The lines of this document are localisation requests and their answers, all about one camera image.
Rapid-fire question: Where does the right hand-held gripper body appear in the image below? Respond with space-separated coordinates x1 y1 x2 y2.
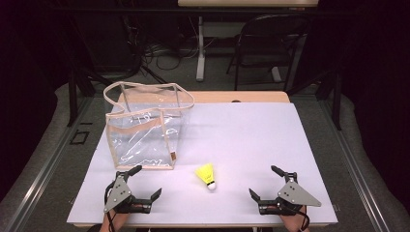
257 171 323 217

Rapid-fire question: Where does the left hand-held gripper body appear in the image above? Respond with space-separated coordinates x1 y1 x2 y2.
103 170 153 215

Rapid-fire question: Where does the transparent tote bag beige trim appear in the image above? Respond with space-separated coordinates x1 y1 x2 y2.
102 80 196 171

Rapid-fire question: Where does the yellow shuttlecock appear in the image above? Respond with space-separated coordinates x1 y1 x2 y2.
194 162 218 191

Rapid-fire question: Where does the person's right hand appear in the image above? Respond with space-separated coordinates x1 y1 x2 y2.
278 211 311 232

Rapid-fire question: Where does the person's left hand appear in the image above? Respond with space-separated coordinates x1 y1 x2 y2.
99 211 131 232

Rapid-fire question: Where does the black metal stand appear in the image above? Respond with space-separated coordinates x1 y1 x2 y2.
66 62 79 128
331 69 343 131

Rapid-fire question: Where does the white bar on floor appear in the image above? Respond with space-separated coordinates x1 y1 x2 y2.
177 0 319 83

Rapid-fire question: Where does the black folding chair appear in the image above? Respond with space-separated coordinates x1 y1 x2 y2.
226 14 311 93

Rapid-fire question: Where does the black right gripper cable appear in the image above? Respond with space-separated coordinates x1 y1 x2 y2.
289 205 311 232

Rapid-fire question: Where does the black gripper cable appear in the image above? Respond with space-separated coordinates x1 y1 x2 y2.
289 205 311 232
103 182 118 232

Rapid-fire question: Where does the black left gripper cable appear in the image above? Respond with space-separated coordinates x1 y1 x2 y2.
103 182 118 232

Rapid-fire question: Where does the black square floor frame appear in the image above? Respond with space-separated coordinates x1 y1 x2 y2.
70 129 91 146

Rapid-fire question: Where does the metal floor rail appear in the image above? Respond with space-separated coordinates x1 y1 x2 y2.
317 96 393 232
4 96 95 232

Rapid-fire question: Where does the bundle of black floor cables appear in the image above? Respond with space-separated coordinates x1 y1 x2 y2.
127 15 202 73

